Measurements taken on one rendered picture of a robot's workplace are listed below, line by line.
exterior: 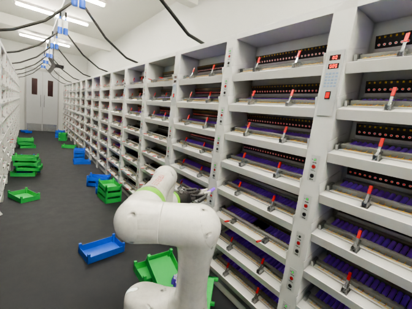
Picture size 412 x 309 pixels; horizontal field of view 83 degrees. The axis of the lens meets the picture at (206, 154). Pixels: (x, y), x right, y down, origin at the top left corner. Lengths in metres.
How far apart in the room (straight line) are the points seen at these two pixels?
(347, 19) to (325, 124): 0.44
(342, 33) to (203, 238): 1.02
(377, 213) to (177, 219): 0.79
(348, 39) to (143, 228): 1.08
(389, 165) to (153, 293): 0.97
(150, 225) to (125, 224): 0.06
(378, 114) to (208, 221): 0.79
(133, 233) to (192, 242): 0.15
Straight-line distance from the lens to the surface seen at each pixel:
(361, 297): 1.31
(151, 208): 0.63
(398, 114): 1.10
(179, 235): 0.62
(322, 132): 1.19
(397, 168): 1.09
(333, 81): 1.20
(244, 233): 1.53
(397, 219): 1.12
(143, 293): 0.95
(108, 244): 2.37
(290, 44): 1.64
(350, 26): 1.25
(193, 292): 0.81
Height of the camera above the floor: 1.21
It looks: 9 degrees down
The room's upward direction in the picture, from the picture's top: 7 degrees clockwise
